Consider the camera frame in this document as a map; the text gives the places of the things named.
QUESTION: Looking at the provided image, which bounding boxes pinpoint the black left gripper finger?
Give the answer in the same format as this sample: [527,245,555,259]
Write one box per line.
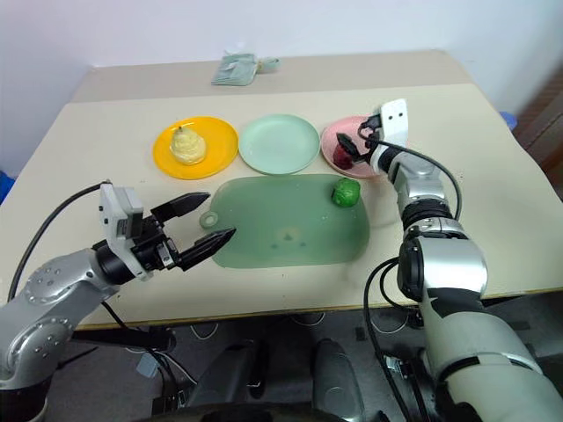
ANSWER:
[177,227,238,273]
[150,191,211,223]

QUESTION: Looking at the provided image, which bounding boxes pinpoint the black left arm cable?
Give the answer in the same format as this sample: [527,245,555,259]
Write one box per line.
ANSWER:
[7,178,111,302]

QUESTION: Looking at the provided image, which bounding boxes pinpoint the pale green plate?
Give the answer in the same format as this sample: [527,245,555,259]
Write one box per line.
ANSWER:
[238,113,321,176]

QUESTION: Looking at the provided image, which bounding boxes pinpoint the dark red toy fruit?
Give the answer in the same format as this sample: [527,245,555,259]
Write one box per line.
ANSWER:
[333,139,355,171]

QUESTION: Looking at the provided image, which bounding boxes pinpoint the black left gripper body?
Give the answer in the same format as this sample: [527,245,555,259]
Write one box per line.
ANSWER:
[130,213,184,272]

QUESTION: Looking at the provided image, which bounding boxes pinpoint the black table frame bar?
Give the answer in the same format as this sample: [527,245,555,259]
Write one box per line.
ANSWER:
[70,324,178,353]

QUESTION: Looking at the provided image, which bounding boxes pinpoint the blue plastic bag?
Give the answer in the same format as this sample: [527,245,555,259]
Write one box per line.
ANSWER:
[0,169,17,208]

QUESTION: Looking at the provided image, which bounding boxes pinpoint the yellow toy pear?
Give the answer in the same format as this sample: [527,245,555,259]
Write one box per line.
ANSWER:
[169,125,207,166]

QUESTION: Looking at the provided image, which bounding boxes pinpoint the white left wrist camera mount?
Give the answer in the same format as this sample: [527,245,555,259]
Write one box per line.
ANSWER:
[98,182,150,281]

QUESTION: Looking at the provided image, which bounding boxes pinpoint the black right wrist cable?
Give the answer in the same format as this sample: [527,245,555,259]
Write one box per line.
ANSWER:
[376,139,464,221]

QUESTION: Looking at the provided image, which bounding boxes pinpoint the small grey box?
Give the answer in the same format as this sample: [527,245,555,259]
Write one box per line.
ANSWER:
[136,353,158,378]

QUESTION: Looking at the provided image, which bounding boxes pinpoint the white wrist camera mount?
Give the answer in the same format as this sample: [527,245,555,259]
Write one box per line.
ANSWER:
[98,182,150,281]
[378,98,411,151]

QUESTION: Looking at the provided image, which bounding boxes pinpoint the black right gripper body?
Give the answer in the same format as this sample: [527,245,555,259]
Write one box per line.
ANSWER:
[357,113,384,147]

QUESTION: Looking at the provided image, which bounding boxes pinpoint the black right arm cable loop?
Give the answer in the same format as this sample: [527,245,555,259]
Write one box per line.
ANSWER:
[362,256,426,422]

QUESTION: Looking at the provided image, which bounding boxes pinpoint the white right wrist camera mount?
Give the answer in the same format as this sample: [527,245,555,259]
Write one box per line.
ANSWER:
[378,98,411,151]

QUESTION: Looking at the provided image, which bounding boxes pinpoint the pink plate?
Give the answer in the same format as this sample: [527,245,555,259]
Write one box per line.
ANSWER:
[320,114,411,180]

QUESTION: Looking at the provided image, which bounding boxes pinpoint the green toy fruit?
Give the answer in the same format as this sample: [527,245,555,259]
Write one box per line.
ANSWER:
[331,178,362,207]

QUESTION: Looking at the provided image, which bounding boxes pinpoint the yellow plate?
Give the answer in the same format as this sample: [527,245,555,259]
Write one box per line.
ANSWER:
[152,115,239,180]

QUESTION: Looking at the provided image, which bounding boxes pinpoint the green cutting board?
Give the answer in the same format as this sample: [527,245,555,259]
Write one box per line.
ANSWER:
[200,173,371,269]

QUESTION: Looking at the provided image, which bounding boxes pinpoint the dark rounded shape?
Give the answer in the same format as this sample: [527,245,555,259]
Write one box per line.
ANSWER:
[192,338,270,408]
[311,337,367,422]

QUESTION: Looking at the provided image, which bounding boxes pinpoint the brown wooden cabinet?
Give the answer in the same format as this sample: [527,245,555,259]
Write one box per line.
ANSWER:
[513,73,563,173]

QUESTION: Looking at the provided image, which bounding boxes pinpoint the pale green folded bag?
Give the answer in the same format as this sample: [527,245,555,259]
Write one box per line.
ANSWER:
[210,52,259,87]

